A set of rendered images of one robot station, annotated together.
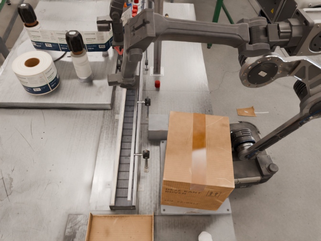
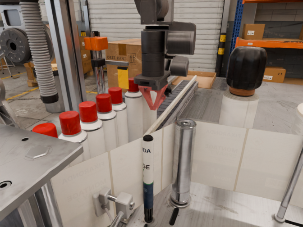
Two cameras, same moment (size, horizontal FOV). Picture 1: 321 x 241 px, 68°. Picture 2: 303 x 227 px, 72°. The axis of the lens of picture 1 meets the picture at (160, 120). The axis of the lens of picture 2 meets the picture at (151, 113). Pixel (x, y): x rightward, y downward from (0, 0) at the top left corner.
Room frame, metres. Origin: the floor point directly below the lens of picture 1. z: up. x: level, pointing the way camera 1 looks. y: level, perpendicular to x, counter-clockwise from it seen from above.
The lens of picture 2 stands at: (1.56, 0.47, 1.24)
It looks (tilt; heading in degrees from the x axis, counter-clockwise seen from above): 25 degrees down; 205
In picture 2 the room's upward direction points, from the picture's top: straight up
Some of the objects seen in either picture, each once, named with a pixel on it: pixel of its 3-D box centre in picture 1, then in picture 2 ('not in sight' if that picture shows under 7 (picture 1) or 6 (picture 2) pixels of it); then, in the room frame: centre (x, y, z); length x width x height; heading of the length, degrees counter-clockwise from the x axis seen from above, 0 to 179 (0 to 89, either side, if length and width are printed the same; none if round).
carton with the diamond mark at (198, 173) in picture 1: (193, 161); (138, 64); (0.45, -0.15, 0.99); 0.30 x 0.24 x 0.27; 177
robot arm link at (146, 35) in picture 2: (115, 25); (155, 41); (1.09, 0.25, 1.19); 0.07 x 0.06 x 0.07; 99
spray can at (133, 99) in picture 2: not in sight; (134, 112); (1.07, 0.18, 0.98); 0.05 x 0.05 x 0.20
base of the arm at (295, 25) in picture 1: (285, 33); not in sight; (0.68, -0.38, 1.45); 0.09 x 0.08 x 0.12; 9
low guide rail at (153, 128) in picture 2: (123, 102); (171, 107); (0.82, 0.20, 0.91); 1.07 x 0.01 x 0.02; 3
